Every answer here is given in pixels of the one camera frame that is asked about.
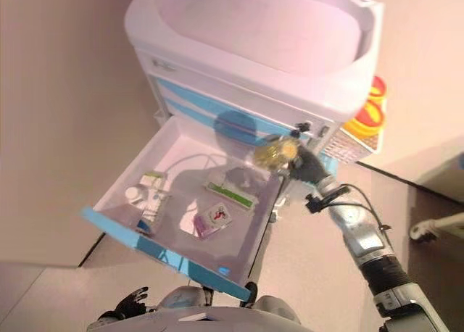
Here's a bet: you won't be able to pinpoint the yellow sharps container red lid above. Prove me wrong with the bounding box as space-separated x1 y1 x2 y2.
344 98 387 139
369 76 388 101

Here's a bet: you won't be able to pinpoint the blue front cart drawer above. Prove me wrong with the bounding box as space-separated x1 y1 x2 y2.
162 94 276 144
154 76 302 137
80 116 282 302

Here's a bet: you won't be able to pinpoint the grey robot leg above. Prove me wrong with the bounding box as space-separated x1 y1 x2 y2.
253 295 302 325
159 286 215 310

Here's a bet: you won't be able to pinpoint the green white medicine box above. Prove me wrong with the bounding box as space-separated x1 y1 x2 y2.
204 179 254 209

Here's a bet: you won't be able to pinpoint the black cart keys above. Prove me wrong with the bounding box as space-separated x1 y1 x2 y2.
289 121 312 137

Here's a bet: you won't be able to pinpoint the white medical cart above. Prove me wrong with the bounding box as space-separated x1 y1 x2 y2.
123 0 385 220

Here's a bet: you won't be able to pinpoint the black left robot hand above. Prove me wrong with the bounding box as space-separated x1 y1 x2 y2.
114 286 149 320

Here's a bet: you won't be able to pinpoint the light blue waste bin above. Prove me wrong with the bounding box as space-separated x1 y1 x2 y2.
318 154 340 177

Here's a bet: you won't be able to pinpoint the small green white box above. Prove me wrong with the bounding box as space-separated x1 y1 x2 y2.
143 171 162 188

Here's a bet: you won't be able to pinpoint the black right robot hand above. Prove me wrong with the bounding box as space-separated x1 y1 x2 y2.
277 145 333 184

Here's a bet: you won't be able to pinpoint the white hospital bed frame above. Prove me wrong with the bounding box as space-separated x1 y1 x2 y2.
409 154 464 243

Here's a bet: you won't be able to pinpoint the clear bottle yellow capsules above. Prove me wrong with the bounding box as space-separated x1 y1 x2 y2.
253 136 300 172

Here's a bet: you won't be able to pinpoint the small white red packet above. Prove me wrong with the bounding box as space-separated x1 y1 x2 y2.
194 202 233 241

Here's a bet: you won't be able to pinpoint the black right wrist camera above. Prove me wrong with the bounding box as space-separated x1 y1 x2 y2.
306 188 351 213

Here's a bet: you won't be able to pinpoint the grey left robot leg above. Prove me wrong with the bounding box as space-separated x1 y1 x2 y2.
159 286 215 310

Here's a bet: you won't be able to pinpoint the clear plastic packet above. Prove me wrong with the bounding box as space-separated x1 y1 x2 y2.
141 192 170 220

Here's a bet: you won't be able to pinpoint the bed caster wheel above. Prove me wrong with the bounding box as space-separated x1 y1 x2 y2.
409 223 438 243

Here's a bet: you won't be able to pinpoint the grey right robot leg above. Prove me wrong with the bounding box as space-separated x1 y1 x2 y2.
253 295 302 325

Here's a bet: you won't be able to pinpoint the white wire basket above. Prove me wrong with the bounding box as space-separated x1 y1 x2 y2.
324 127 385 165

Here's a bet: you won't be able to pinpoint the small white medicine bottle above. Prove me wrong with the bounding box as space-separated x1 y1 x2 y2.
125 186 144 206

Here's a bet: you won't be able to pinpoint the grey robot torso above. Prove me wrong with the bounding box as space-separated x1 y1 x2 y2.
144 306 302 332

